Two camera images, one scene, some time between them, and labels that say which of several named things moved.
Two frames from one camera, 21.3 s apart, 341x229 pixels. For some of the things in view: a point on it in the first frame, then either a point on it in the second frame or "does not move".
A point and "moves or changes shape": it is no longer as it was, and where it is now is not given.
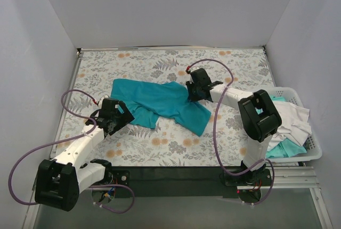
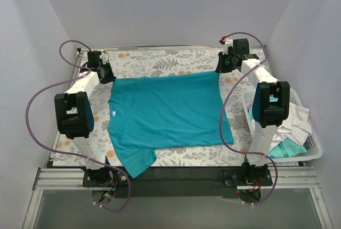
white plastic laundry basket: x=313 y=147 does not move
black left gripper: x=120 y=117 → x=107 y=73
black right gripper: x=194 y=93 → x=224 y=64
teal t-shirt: x=148 y=101 moves or changes shape
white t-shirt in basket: x=295 y=126 does not move
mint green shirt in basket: x=287 y=147 does not move
